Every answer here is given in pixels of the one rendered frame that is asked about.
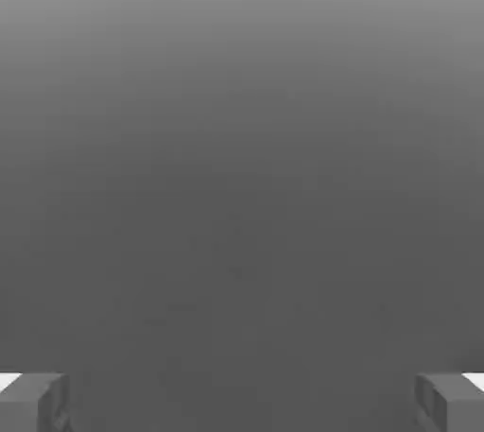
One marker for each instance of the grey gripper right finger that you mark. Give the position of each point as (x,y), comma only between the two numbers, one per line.
(453,405)

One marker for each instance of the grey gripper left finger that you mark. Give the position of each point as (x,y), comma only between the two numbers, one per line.
(26,405)

